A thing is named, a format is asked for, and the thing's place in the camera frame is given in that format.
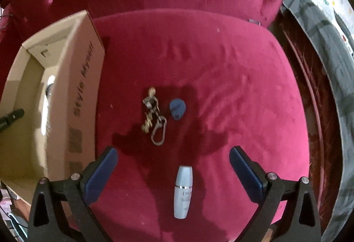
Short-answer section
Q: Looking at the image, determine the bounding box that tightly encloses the blue key fob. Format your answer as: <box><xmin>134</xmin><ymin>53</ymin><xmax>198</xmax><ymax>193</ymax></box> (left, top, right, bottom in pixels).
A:
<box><xmin>169</xmin><ymin>98</ymin><xmax>186</xmax><ymax>121</ymax></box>

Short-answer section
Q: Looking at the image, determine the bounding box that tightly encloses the cardboard box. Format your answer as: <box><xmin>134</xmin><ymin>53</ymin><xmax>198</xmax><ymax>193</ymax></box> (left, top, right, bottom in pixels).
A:
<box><xmin>0</xmin><ymin>10</ymin><xmax>106</xmax><ymax>205</ymax></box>

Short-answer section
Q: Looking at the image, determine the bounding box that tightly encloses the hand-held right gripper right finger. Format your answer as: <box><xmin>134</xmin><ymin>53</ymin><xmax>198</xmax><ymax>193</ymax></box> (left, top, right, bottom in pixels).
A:
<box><xmin>229</xmin><ymin>146</ymin><xmax>323</xmax><ymax>242</ymax></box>

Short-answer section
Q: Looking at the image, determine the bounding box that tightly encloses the metal keychain with carabiner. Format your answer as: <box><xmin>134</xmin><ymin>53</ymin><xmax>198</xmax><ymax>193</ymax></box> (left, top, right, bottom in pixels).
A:
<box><xmin>142</xmin><ymin>88</ymin><xmax>168</xmax><ymax>146</ymax></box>

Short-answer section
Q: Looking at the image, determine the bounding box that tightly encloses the pale blue cosmetic bottle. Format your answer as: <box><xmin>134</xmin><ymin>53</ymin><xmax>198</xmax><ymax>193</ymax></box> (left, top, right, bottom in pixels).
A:
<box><xmin>174</xmin><ymin>166</ymin><xmax>193</xmax><ymax>219</ymax></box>

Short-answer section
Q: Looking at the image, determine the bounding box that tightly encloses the red tufted velvet sofa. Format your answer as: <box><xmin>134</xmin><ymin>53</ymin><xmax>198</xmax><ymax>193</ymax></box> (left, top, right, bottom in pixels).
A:
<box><xmin>0</xmin><ymin>0</ymin><xmax>310</xmax><ymax>242</ymax></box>

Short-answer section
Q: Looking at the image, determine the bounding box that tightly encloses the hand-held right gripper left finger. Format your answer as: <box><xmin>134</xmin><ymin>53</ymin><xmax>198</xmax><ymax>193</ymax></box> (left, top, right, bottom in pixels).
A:
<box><xmin>28</xmin><ymin>146</ymin><xmax>119</xmax><ymax>242</ymax></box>

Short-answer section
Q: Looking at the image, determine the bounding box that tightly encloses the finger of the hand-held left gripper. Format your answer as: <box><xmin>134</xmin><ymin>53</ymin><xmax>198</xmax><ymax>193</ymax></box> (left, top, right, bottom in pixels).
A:
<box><xmin>0</xmin><ymin>108</ymin><xmax>25</xmax><ymax>133</ymax></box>

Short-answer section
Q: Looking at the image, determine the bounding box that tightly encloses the grey cloth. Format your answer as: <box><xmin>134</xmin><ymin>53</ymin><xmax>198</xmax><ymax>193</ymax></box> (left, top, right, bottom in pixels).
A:
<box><xmin>281</xmin><ymin>0</ymin><xmax>354</xmax><ymax>231</ymax></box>

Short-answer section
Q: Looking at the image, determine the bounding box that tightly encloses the white power bank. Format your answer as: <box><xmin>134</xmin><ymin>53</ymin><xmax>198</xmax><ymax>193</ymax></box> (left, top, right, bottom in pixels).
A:
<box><xmin>41</xmin><ymin>93</ymin><xmax>52</xmax><ymax>136</ymax></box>

